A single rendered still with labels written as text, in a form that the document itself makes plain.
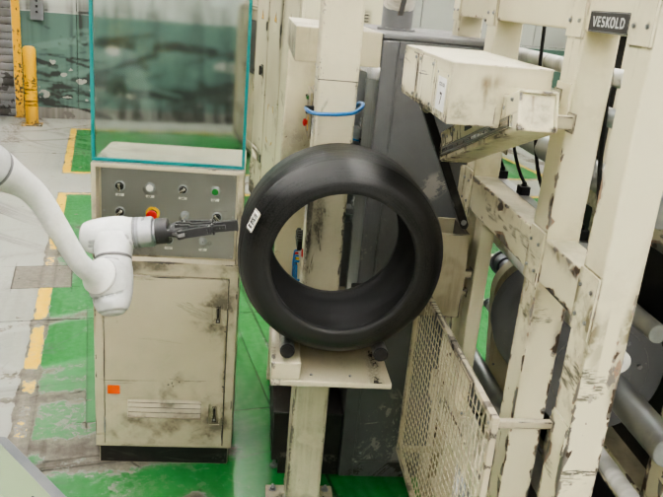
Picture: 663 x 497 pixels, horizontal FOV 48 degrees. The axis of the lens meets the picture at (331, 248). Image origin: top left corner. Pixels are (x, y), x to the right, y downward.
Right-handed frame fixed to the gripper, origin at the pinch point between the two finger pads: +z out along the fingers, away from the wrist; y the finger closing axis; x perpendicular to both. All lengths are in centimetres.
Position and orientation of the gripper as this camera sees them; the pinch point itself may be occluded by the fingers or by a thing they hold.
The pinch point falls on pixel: (226, 226)
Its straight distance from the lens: 217.5
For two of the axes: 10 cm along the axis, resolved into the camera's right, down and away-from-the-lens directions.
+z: 9.9, -0.8, 0.6
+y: -0.8, -3.2, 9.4
